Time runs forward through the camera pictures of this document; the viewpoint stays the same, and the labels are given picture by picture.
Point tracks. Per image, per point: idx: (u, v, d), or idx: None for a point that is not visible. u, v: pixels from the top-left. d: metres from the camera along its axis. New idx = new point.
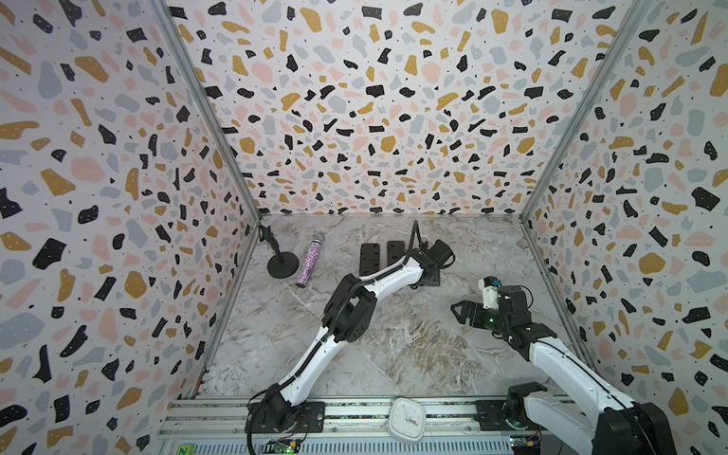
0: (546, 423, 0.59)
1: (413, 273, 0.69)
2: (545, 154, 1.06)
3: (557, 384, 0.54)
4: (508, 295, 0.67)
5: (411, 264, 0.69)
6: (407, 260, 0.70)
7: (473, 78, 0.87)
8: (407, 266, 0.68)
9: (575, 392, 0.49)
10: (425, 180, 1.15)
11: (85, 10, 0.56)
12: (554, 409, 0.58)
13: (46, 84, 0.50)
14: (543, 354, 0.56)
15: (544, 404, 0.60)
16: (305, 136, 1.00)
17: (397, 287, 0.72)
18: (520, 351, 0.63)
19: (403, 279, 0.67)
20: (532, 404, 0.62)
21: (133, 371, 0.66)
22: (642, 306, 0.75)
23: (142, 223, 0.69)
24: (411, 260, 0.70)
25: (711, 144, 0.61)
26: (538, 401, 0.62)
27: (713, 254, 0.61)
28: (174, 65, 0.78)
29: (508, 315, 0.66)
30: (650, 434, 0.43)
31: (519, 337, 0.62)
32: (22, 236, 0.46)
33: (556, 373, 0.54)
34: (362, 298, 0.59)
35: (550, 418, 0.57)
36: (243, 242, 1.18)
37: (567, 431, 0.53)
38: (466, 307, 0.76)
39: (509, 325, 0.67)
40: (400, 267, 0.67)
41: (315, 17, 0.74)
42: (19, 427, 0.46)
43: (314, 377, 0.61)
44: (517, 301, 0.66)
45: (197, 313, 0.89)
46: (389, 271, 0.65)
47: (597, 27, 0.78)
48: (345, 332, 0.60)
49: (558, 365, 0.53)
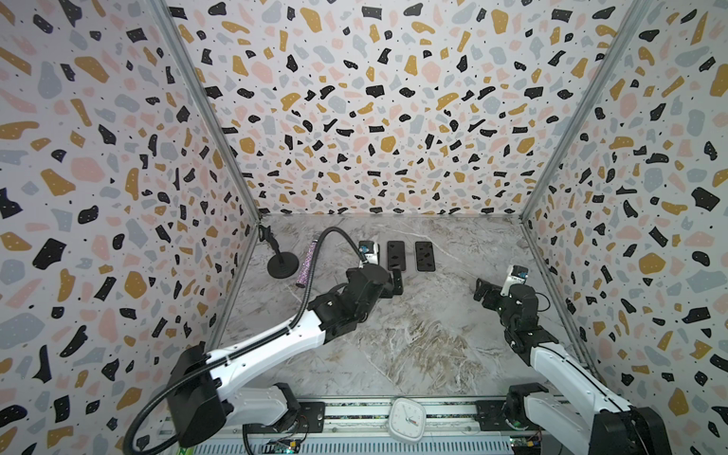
0: (545, 422, 0.58)
1: (309, 339, 0.49)
2: (545, 154, 1.06)
3: (556, 387, 0.54)
4: (521, 301, 0.64)
5: (303, 326, 0.49)
6: (300, 318, 0.50)
7: (473, 78, 0.87)
8: (296, 330, 0.48)
9: (573, 395, 0.50)
10: (425, 180, 1.15)
11: (85, 10, 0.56)
12: (554, 410, 0.58)
13: (46, 85, 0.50)
14: (542, 357, 0.57)
15: (543, 405, 0.60)
16: (305, 136, 1.00)
17: (282, 359, 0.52)
18: (521, 354, 0.64)
19: (282, 350, 0.46)
20: (531, 404, 0.63)
21: (133, 371, 0.66)
22: (642, 306, 0.75)
23: (142, 223, 0.69)
24: (309, 317, 0.50)
25: (711, 144, 0.61)
26: (538, 401, 0.62)
27: (714, 254, 0.61)
28: (174, 65, 0.78)
29: (516, 317, 0.67)
30: (646, 441, 0.43)
31: (520, 342, 0.63)
32: (22, 236, 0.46)
33: (555, 376, 0.54)
34: (203, 385, 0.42)
35: (548, 418, 0.57)
36: (243, 242, 1.18)
37: (566, 432, 0.52)
38: (483, 286, 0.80)
39: (514, 328, 0.67)
40: (283, 333, 0.47)
41: (315, 17, 0.74)
42: (19, 427, 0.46)
43: (272, 398, 0.60)
44: (529, 307, 0.63)
45: (197, 313, 0.89)
46: (267, 336, 0.46)
47: (597, 27, 0.78)
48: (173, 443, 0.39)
49: (557, 368, 0.54)
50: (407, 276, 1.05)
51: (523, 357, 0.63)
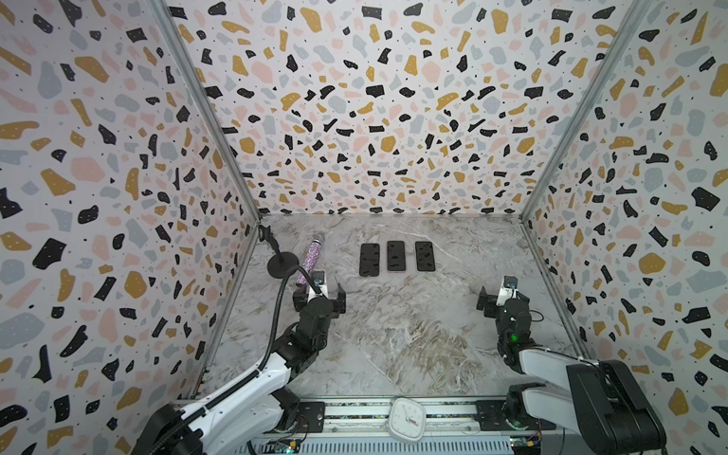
0: (544, 411, 0.58)
1: (278, 378, 0.54)
2: (545, 154, 1.06)
3: (543, 373, 0.58)
4: (515, 317, 0.68)
5: (272, 366, 0.54)
6: (267, 359, 0.55)
7: (473, 78, 0.87)
8: (265, 371, 0.53)
9: (557, 372, 0.53)
10: (425, 180, 1.15)
11: (85, 10, 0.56)
12: (547, 394, 0.59)
13: (45, 84, 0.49)
14: (528, 354, 0.63)
15: (537, 392, 0.62)
16: (305, 136, 1.00)
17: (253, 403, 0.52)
18: (513, 367, 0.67)
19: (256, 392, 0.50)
20: (530, 397, 0.63)
21: (133, 371, 0.66)
22: (642, 306, 0.75)
23: (142, 223, 0.69)
24: (275, 357, 0.56)
25: (711, 144, 0.61)
26: (535, 391, 0.63)
27: (713, 254, 0.61)
28: (174, 65, 0.78)
29: (508, 331, 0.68)
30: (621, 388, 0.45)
31: (512, 354, 0.68)
32: (22, 236, 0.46)
33: (539, 363, 0.59)
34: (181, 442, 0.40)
35: (547, 408, 0.57)
36: (243, 242, 1.18)
37: (565, 412, 0.52)
38: (482, 299, 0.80)
39: (504, 343, 0.70)
40: (254, 376, 0.51)
41: (315, 17, 0.74)
42: (19, 427, 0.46)
43: (257, 413, 0.58)
44: (522, 323, 0.67)
45: (197, 313, 0.89)
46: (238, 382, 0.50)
47: (597, 27, 0.78)
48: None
49: (540, 355, 0.59)
50: (407, 276, 1.05)
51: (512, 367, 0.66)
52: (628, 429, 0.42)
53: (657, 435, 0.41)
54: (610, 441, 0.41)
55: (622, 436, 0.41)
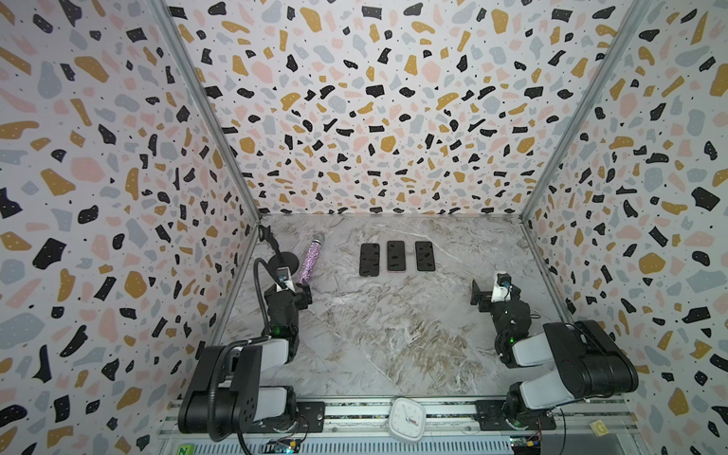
0: (539, 396, 0.60)
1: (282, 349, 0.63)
2: (545, 154, 1.06)
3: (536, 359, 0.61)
4: (515, 321, 0.69)
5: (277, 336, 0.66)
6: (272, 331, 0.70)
7: (473, 78, 0.87)
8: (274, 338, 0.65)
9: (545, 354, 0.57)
10: (425, 180, 1.15)
11: (85, 10, 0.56)
12: (539, 379, 0.59)
13: (46, 84, 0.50)
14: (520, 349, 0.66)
15: (533, 383, 0.62)
16: (305, 136, 1.00)
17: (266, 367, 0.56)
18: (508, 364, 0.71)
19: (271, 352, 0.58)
20: (527, 391, 0.64)
21: (133, 371, 0.66)
22: (642, 306, 0.75)
23: (142, 223, 0.69)
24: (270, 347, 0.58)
25: (711, 144, 0.61)
26: (530, 384, 0.63)
27: (713, 254, 0.61)
28: (174, 65, 0.78)
29: (506, 332, 0.74)
30: (597, 341, 0.49)
31: (508, 354, 0.71)
32: (22, 236, 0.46)
33: (530, 353, 0.63)
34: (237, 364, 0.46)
35: (539, 389, 0.59)
36: (243, 242, 1.18)
37: (555, 391, 0.54)
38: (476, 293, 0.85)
39: (501, 342, 0.73)
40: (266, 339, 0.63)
41: (315, 17, 0.74)
42: (19, 427, 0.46)
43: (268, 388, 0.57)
44: (521, 326, 0.68)
45: (197, 313, 0.89)
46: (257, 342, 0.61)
47: (597, 27, 0.78)
48: (238, 410, 0.41)
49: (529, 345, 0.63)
50: (407, 276, 1.05)
51: (507, 365, 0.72)
52: (603, 373, 0.45)
53: (630, 379, 0.45)
54: (587, 381, 0.44)
55: (596, 379, 0.45)
